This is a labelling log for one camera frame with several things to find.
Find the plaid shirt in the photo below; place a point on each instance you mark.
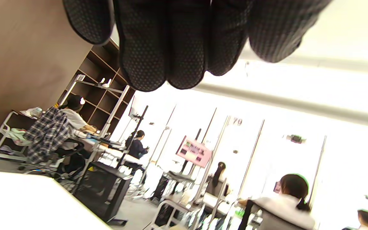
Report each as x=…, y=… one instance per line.
x=48, y=134

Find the black equipment cart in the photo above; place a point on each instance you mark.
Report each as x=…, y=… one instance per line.
x=102, y=188

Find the black office chair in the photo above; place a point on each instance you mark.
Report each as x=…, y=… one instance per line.
x=70, y=153

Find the person's left hand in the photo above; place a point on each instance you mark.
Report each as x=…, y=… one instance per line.
x=177, y=38

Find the brown wooden shelf unit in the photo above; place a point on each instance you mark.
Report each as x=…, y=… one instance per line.
x=99, y=102

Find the pink sign board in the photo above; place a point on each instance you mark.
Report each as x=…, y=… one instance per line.
x=194, y=151

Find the white rolling cart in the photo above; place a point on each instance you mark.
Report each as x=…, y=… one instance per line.
x=3, y=143

